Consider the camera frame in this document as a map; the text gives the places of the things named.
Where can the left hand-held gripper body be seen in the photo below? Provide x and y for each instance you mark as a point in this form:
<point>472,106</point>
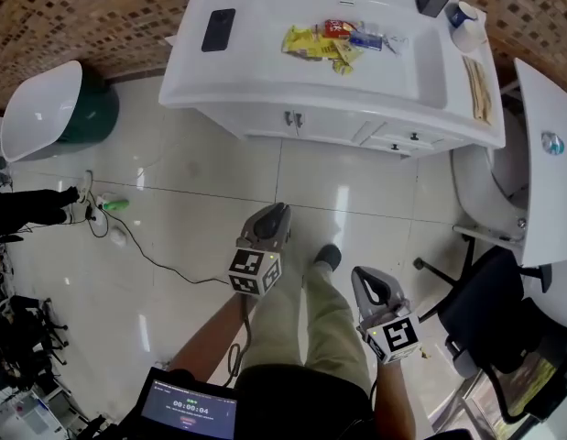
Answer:
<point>253,269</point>

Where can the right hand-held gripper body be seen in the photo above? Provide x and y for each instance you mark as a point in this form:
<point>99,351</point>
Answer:
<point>397,335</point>

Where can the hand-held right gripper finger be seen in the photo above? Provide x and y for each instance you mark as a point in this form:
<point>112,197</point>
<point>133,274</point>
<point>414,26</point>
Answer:
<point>387,283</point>
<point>359,291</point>

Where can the white cabinet door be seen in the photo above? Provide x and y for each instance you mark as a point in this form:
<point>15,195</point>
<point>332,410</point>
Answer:
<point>329,128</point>
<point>269,122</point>

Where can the person's left forearm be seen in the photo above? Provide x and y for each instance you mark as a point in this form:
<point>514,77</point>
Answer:
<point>210,337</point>

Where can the person's right forearm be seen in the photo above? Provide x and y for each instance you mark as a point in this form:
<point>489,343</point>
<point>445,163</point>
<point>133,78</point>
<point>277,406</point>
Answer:
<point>395,388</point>

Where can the white sink cabinet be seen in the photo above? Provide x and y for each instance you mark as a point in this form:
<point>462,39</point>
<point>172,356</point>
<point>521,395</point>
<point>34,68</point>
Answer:
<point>338,131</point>

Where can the white cabinet drawer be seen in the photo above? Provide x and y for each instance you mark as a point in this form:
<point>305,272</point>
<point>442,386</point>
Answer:
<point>397,147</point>
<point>420,135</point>

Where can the white sink basin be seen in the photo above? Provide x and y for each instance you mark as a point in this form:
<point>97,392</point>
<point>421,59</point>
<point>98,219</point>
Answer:
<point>246,76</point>

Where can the small yellow scrap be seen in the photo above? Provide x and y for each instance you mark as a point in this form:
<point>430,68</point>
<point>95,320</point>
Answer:
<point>424,353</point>

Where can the person's grey shoe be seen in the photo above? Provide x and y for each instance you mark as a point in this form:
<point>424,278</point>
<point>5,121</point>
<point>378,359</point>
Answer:
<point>328,256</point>

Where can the person's khaki trousers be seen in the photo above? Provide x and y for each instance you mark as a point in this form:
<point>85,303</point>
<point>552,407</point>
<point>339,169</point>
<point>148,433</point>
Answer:
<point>324,328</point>

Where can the black office chair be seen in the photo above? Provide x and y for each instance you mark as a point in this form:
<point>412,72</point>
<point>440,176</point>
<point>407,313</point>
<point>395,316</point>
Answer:
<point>493,319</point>

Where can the person's black shirt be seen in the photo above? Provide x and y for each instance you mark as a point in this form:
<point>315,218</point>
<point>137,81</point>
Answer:
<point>306,401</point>

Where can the green bottle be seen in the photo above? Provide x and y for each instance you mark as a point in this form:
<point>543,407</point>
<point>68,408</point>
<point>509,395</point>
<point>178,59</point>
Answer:
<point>116,205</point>

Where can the black chest-mounted screen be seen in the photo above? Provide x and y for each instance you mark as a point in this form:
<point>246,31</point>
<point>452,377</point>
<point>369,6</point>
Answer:
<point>187,406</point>

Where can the white power strip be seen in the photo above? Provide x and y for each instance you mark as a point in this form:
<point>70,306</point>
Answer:
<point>97,206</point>

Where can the small yellow snack packet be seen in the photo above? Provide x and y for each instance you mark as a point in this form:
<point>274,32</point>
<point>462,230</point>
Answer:
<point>345,58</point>

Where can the large yellow snack packet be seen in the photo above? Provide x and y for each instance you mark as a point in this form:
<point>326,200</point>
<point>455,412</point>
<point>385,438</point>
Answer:
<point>306,41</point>

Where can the black smartphone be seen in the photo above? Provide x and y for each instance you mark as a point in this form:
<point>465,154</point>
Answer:
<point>218,30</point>

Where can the green round bin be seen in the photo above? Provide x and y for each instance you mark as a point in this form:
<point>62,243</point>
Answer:
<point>93,113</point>

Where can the blue snack packet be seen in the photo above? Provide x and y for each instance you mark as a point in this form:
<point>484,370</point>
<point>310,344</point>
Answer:
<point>366,41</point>

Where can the red snack packet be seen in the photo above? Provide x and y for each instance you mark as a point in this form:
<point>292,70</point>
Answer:
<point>335,29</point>

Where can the clear plastic wrapper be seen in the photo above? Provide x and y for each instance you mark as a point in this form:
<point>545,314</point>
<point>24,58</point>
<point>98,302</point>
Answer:
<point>395,44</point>

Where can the wooden sticks bundle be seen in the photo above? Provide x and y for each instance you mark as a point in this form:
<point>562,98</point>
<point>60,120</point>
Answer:
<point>479,90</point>

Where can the clear bottle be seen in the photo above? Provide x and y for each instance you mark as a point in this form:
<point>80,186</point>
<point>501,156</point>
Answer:
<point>552,143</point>

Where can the plain white cup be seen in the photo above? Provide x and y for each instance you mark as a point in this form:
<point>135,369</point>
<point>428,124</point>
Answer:
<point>468,37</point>

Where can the white equipment boxes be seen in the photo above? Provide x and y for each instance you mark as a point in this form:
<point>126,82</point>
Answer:
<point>31,413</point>

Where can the blue and white paper cup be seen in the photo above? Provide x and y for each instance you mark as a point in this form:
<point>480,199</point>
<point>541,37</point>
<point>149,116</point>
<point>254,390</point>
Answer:
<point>461,14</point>

